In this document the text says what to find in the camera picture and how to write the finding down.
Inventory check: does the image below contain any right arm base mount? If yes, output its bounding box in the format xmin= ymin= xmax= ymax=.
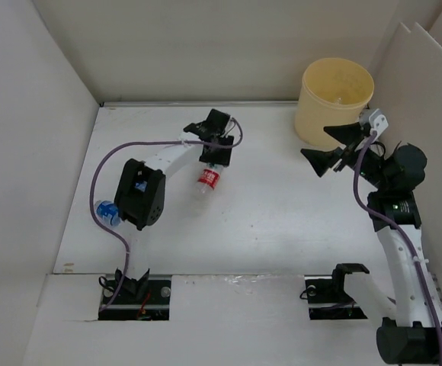
xmin=299 ymin=275 xmax=367 ymax=320

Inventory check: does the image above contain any blue label bottle lower left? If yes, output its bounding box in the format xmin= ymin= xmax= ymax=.
xmin=94 ymin=201 xmax=122 ymax=228

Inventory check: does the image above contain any yellow plastic bin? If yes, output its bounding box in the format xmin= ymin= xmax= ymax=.
xmin=294 ymin=58 xmax=374 ymax=150

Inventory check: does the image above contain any red label plastic bottle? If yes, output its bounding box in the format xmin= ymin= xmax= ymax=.
xmin=195 ymin=164 xmax=223 ymax=197

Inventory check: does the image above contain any blue label bottle upper left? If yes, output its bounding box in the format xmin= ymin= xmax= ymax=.
xmin=134 ymin=181 xmax=147 ymax=192

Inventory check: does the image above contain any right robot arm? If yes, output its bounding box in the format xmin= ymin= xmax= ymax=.
xmin=301 ymin=122 xmax=442 ymax=365

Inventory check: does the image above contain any blue label bottle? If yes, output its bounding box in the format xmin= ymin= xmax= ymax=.
xmin=134 ymin=181 xmax=147 ymax=192
xmin=94 ymin=201 xmax=122 ymax=228

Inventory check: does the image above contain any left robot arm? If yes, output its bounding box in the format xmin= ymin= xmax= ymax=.
xmin=114 ymin=109 xmax=241 ymax=231

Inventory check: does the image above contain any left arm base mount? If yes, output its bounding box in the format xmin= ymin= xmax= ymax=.
xmin=98 ymin=271 xmax=172 ymax=322

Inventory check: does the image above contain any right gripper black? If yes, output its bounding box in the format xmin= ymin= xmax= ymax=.
xmin=300 ymin=121 xmax=390 ymax=191

